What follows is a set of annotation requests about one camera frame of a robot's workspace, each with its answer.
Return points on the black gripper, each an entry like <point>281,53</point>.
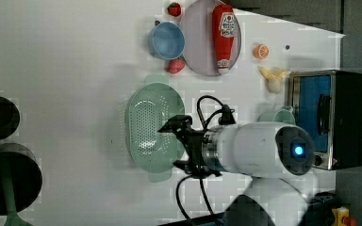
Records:
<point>192,141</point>

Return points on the green oval plastic strainer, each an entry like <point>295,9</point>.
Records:
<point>147,111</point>

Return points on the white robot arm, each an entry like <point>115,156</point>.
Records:
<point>277,156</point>

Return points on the red toy strawberry lower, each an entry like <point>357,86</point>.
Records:
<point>175,66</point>

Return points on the red toy strawberry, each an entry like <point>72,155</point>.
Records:
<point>175,66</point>
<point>174,9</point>

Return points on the grey round plate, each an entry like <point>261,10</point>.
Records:
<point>199,51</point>

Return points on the green plastic mug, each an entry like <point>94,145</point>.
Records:
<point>283,114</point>

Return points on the yellow white garlic toy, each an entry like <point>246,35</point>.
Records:
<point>275,78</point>

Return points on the blue plastic cup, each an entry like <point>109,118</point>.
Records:
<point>166,41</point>

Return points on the orange half toy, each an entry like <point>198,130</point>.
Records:
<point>261,51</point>

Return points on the red ketchup bottle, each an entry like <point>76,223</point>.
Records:
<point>223,33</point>

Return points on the red toy strawberry upper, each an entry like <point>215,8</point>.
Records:
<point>174,9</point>

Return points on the silver black toaster oven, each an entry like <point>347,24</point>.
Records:
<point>328,105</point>

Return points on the yellow red button box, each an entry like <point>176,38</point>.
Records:
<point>343,218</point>

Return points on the large black cylinder container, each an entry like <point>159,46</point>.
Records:
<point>20,176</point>

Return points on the green plastic spatula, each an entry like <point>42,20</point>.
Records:
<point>13,219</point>

